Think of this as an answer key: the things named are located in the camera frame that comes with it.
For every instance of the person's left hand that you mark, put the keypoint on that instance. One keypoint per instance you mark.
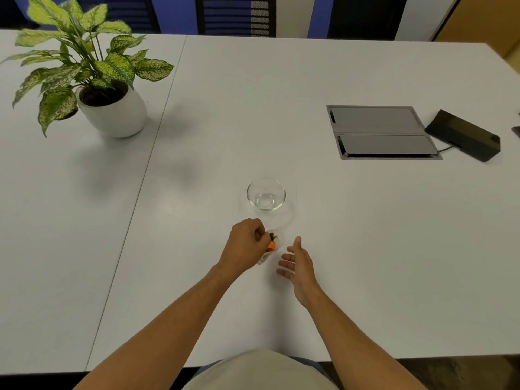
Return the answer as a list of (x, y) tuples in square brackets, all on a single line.
[(243, 244)]

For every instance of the person's right hand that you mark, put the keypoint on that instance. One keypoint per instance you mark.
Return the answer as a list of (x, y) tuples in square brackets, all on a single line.
[(302, 268)]

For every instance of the person's right thumb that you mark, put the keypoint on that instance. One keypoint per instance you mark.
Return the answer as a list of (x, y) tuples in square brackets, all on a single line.
[(298, 243)]

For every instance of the person's right middle finger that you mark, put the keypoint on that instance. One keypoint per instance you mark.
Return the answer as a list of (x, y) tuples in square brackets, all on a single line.
[(285, 258)]

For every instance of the person's left fingers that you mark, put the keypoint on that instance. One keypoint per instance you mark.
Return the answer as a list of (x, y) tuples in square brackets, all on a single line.
[(262, 235)]

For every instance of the clear plastic snack bag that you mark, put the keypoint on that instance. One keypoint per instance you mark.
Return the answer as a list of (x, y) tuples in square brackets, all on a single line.
[(270, 247)]

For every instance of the person's left forearm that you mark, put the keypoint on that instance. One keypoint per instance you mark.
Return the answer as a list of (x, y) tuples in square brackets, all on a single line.
[(170, 333)]

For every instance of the person's right forearm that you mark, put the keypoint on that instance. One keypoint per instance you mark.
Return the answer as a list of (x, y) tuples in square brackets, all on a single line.
[(357, 345)]

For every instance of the clear glass bowl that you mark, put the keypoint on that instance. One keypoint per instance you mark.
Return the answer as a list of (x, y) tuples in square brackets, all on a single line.
[(266, 194)]

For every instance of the white plant pot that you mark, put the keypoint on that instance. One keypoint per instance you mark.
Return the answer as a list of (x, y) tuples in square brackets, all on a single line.
[(113, 109)]

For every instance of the black power adapter box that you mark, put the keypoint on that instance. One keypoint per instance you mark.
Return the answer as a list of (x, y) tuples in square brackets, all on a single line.
[(463, 134)]

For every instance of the green leafy plant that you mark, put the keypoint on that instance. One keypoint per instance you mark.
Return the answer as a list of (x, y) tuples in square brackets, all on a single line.
[(77, 56)]

